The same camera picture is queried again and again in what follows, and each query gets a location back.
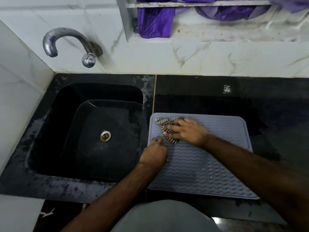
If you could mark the person's right hand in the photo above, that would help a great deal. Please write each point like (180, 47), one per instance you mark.
(190, 132)

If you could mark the person's left hand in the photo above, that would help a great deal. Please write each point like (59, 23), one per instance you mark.
(154, 153)

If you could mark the checkered cleaning cloth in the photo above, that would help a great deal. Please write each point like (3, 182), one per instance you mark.
(164, 121)

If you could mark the grey silicone mat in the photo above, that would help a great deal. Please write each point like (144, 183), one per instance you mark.
(205, 171)

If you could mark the person's left forearm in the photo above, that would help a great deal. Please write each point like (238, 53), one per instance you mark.
(111, 200)

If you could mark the person's right forearm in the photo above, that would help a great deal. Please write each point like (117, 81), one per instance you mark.
(265, 171)

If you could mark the person's grey shirt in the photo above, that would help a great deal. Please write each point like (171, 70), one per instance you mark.
(164, 217)

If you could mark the metal sink drain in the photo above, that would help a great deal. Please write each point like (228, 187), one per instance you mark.
(105, 136)

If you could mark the black stone sink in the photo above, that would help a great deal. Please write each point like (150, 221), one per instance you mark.
(96, 161)

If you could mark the purple satin curtain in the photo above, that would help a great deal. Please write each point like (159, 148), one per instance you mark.
(154, 24)

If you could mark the white window grille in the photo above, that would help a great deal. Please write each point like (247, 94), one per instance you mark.
(193, 4)

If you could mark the grey window frame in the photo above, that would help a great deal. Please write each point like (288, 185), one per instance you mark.
(125, 19)

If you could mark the chrome wall faucet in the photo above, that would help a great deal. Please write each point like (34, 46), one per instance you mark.
(70, 31)

